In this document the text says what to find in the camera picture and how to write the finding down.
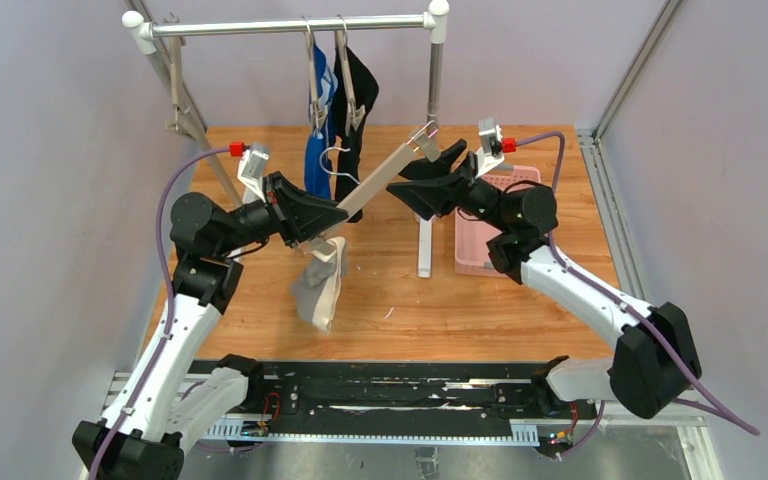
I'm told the beige clip hanger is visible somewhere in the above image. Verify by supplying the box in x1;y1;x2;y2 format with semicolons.
292;120;440;254

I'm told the grey white underwear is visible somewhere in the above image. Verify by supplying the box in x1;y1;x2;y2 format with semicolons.
291;236;348;333

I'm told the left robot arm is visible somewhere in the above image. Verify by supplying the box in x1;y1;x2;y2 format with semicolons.
72;172;350;479

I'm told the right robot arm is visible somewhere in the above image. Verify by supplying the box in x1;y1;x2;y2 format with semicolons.
386;152;701;419

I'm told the blue underwear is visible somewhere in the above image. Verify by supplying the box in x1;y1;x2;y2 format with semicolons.
304;46;339;199

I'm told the beige hanger with black underwear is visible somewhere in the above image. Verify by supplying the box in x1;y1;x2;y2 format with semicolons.
334;15;366;134

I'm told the beige hanger with blue underwear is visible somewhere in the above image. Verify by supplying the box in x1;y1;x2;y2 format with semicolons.
302;17;327;131

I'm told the black underwear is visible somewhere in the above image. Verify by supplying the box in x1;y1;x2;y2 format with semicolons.
331;47;380;201

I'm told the empty beige hanger left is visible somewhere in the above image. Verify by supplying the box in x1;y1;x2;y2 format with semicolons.
166;36;191;138

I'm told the pink plastic basket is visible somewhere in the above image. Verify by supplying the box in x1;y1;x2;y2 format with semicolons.
454;165;541;278

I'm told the metal clothes rack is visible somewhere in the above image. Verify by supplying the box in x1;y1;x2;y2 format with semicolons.
122;0;452;280

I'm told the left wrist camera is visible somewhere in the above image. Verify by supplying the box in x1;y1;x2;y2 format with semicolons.
237;142;270;200

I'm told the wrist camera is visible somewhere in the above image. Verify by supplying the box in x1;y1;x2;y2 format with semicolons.
237;142;270;200
476;117;505;178

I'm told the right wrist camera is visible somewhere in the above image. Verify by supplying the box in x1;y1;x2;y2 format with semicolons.
476;117;505;178

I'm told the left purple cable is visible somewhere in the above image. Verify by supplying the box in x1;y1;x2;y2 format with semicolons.
85;140;247;480

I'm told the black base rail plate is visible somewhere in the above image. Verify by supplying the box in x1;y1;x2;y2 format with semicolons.
206;361;598;446

